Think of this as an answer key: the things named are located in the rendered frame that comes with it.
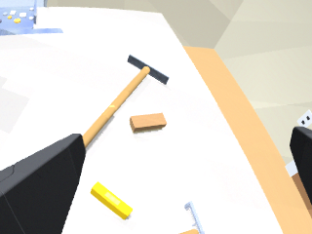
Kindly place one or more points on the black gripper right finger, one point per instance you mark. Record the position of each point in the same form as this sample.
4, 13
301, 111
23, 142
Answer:
301, 148

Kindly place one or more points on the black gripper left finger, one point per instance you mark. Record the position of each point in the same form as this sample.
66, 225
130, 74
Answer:
36, 193

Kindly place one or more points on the long wooden-handled scraper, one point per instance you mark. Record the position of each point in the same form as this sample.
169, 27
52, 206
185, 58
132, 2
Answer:
117, 102

